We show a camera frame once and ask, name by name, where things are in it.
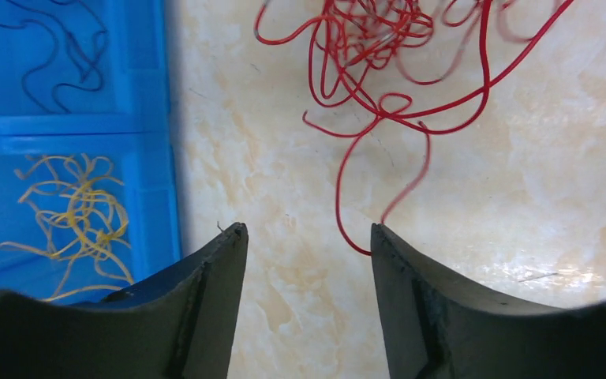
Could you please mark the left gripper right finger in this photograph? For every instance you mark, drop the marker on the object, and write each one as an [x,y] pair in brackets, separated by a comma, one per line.
[438,323]

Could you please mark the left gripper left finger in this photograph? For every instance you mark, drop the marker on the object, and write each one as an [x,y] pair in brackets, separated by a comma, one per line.
[177,323]

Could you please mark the blue three-compartment bin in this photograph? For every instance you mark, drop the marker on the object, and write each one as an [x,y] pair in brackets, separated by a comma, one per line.
[87,187]

